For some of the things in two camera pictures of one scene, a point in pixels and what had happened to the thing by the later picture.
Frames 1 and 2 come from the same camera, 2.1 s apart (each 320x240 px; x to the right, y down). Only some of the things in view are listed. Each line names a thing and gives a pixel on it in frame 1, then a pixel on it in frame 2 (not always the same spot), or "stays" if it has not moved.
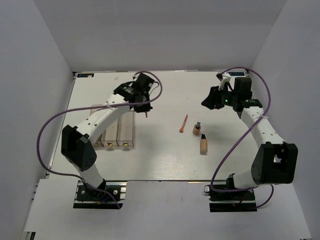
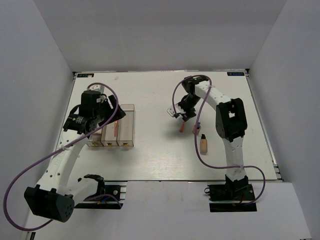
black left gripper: [146, 108] → [105, 103]
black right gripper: [213, 99] → [187, 114]
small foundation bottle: [196, 129] stays
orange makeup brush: [181, 130] stays
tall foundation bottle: [203, 145] stays
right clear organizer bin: [125, 129] stays
